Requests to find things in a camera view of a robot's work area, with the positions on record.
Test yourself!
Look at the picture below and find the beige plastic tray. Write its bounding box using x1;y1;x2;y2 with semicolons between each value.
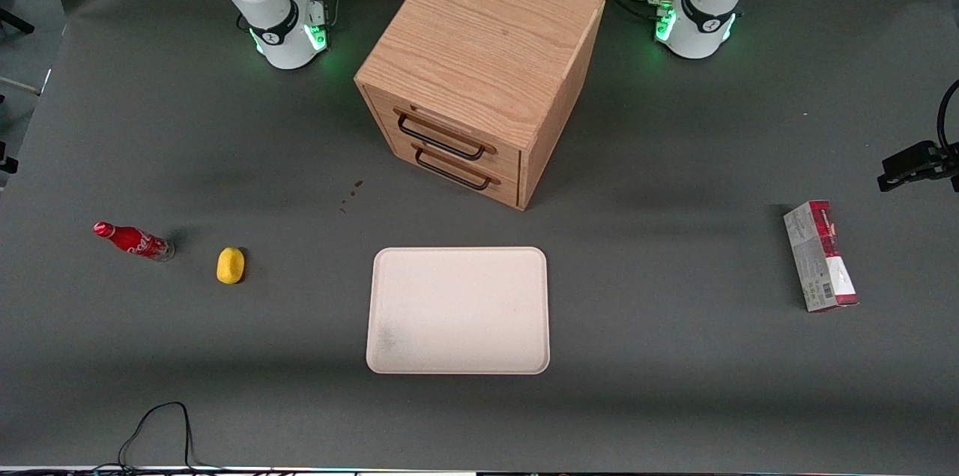
366;247;551;376

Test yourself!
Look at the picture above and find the red coke bottle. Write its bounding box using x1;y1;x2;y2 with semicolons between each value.
93;221;175;262

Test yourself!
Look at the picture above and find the red and grey carton box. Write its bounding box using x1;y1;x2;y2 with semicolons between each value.
783;199;860;313

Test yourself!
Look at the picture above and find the black metal drawer handle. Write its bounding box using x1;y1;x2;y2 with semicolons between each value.
414;149;494;191
396;112;488;162

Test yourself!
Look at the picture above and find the thin black looped cable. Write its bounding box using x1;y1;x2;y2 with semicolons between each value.
90;401;226;475

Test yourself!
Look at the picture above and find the wooden drawer front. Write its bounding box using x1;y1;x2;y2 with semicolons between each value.
391;137;521;208
371;90;523;181

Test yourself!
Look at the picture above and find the wooden two-drawer cabinet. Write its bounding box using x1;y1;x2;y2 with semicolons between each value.
354;0;606;211

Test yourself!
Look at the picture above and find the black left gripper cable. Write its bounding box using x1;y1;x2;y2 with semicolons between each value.
937;79;959;151

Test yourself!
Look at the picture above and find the yellow lemon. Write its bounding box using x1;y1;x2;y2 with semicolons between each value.
217;247;246;285

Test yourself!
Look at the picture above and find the black bracket at table edge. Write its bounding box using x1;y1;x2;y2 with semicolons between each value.
0;7;35;35

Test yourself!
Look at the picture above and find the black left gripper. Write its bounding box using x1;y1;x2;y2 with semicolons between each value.
877;139;959;193

